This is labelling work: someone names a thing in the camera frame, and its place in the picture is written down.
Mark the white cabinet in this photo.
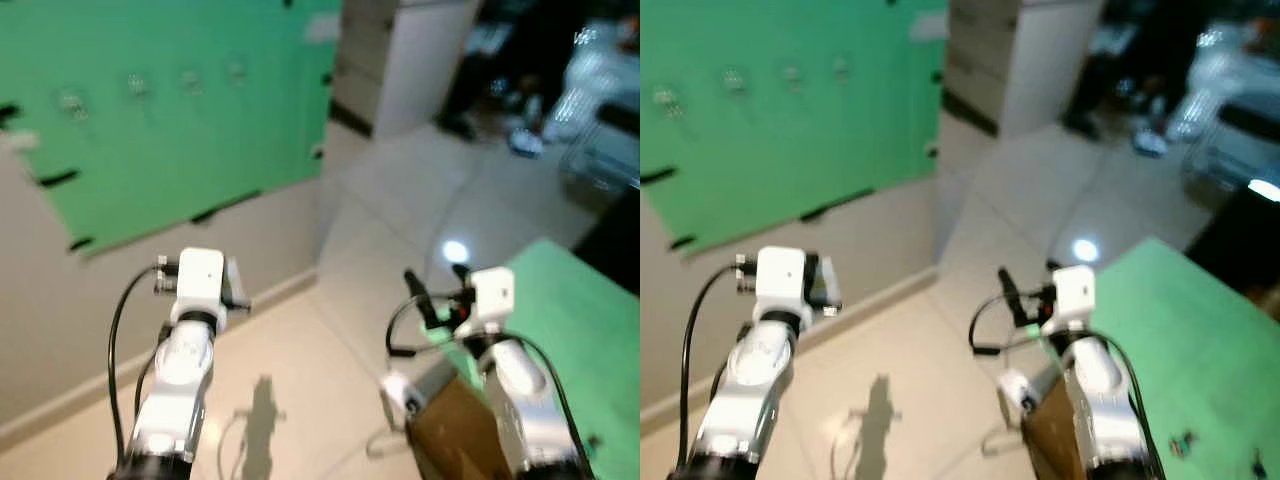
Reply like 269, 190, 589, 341
330, 0, 483, 141
942, 0, 1101, 139

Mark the white table corner guard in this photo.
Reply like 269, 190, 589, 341
995, 368, 1036, 421
378, 370, 419, 423

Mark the green wall board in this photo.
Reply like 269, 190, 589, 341
0, 0, 343, 257
640, 0, 949, 251

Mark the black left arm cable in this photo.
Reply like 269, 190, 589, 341
107, 258, 183, 471
680, 256, 761, 476

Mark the white paper label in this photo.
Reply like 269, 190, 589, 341
303, 12, 343, 43
910, 10, 949, 43

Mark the brown table frame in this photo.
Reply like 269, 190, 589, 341
1020, 370, 1091, 480
405, 358, 516, 480

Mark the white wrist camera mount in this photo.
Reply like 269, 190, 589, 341
755, 246, 816, 326
466, 266, 517, 339
1040, 264, 1097, 336
172, 247, 233, 326

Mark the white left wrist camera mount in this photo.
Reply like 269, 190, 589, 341
755, 246, 816, 326
172, 247, 233, 326

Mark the white wire cart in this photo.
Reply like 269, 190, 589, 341
510, 20, 641, 191
1135, 25, 1280, 191

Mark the green table cover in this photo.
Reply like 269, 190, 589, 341
425, 237, 641, 480
1040, 236, 1280, 480

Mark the person in dark clothes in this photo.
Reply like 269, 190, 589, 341
435, 0, 586, 143
1062, 0, 1216, 141

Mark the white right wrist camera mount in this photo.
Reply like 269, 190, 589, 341
1040, 264, 1097, 336
466, 266, 517, 339

